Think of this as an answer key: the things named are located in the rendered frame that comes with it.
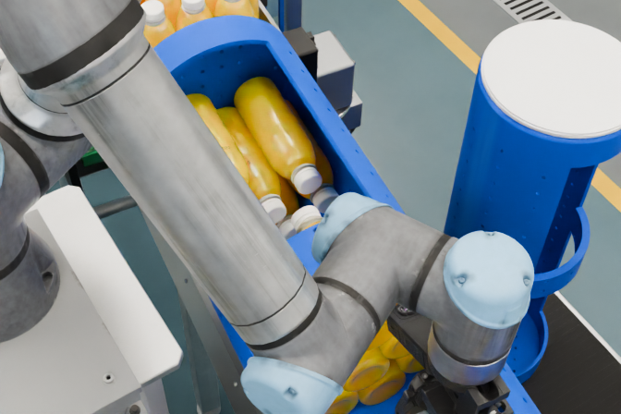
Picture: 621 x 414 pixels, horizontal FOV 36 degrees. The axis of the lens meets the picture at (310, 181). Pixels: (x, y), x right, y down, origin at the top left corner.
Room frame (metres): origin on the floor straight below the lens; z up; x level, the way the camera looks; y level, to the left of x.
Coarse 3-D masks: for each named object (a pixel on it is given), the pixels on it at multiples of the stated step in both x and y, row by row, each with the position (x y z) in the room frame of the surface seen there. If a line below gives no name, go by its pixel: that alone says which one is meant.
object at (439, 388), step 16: (432, 368) 0.44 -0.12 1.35; (416, 384) 0.46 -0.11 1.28; (432, 384) 0.45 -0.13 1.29; (448, 384) 0.43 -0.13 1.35; (480, 384) 0.43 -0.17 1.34; (496, 384) 0.43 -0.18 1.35; (416, 400) 0.45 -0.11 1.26; (432, 400) 0.44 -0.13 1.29; (448, 400) 0.44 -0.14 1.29; (464, 400) 0.42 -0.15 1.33; (480, 400) 0.41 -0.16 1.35; (496, 400) 0.41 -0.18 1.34
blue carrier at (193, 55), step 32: (192, 32) 1.03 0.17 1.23; (224, 32) 1.03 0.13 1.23; (256, 32) 1.05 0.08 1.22; (192, 64) 1.04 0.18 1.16; (224, 64) 1.06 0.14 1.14; (256, 64) 1.09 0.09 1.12; (288, 64) 1.00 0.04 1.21; (224, 96) 1.06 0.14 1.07; (288, 96) 1.09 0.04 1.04; (320, 96) 0.96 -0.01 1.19; (320, 128) 1.01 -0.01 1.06; (352, 160) 0.82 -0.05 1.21; (384, 192) 0.78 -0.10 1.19; (224, 320) 0.64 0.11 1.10; (512, 384) 0.51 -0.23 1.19
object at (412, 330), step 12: (396, 312) 0.54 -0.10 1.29; (408, 312) 0.53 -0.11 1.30; (396, 324) 0.52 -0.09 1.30; (408, 324) 0.52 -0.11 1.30; (420, 324) 0.52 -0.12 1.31; (396, 336) 0.52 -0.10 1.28; (408, 336) 0.50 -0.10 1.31; (420, 336) 0.50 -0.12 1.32; (408, 348) 0.49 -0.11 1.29; (420, 348) 0.48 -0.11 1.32; (420, 360) 0.47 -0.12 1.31
